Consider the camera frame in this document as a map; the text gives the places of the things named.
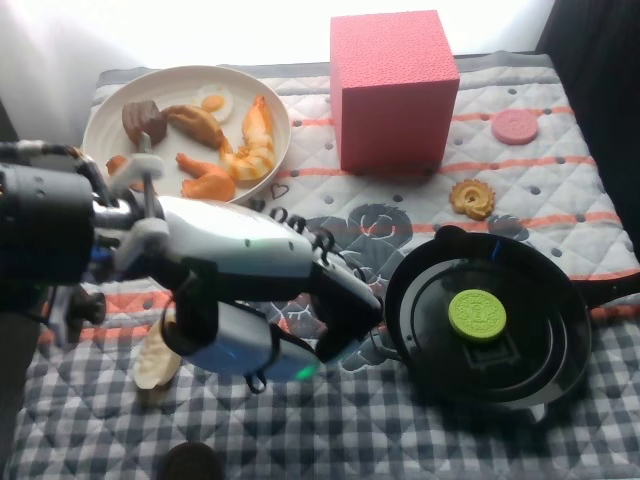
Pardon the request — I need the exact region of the cream round plate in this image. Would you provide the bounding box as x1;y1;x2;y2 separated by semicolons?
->
82;65;294;205

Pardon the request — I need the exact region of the golden toy bread piece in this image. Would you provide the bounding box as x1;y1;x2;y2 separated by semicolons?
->
162;104;226;150

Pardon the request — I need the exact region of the quilt with printed bear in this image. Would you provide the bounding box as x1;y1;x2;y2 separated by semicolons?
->
9;52;640;480

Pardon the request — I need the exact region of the brown toy chocolate piece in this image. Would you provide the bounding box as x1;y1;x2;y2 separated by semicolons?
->
122;99;169;149

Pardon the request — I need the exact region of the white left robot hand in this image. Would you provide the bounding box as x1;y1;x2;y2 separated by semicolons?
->
149;195;386;396

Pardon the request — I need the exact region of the white toy dumpling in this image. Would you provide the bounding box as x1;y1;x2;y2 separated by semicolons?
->
132;319;182;392

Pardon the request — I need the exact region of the orange toy chicken drumstick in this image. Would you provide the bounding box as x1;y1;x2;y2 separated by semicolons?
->
175;152;237;202

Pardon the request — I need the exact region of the orange toy sweet potato piece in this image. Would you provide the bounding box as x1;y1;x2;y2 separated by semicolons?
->
106;154;154;195

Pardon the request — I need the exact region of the pink red cube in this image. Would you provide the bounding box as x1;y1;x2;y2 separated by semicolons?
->
329;9;460;176

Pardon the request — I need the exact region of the black frying pan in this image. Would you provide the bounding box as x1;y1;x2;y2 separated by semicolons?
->
369;224;640;424

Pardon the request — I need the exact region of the dark brown cookie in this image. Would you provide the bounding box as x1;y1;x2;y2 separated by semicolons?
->
162;442;224;480

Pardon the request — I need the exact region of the yellow butter cookie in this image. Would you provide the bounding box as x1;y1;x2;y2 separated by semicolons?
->
448;178;496;221

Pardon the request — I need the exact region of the pink sandwich cookie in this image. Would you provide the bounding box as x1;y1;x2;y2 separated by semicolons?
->
491;109;539;146

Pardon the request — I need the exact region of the toy fried egg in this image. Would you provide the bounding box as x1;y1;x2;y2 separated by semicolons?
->
193;83;235;125

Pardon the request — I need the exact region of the green sandwich cookie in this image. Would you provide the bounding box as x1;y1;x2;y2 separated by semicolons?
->
448;289;508;344

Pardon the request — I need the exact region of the orange toy shrimp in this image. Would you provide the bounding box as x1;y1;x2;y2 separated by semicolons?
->
218;94;276;182

